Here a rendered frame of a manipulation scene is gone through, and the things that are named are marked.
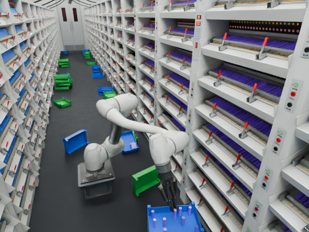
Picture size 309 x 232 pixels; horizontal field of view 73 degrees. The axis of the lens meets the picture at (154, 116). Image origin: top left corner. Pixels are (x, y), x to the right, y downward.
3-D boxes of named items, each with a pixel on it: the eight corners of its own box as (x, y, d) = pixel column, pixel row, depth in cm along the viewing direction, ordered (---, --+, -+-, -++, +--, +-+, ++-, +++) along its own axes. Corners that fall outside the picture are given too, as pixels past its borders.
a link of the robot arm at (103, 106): (104, 108, 137) (121, 102, 145) (91, 98, 147) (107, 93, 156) (105, 124, 143) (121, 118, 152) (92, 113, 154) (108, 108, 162)
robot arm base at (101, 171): (85, 181, 182) (84, 176, 180) (85, 165, 201) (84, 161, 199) (106, 177, 187) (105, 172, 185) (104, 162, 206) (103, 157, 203)
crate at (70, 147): (65, 153, 255) (70, 155, 251) (62, 139, 246) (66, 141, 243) (84, 142, 278) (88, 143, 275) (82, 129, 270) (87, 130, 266)
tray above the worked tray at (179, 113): (187, 130, 165) (182, 117, 157) (158, 103, 216) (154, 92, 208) (208, 118, 168) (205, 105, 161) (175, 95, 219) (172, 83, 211)
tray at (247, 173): (254, 194, 106) (252, 177, 99) (193, 136, 157) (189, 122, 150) (285, 175, 109) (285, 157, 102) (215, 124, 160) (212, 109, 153)
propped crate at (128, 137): (138, 151, 261) (138, 147, 255) (122, 154, 254) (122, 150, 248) (132, 133, 280) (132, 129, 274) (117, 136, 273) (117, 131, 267)
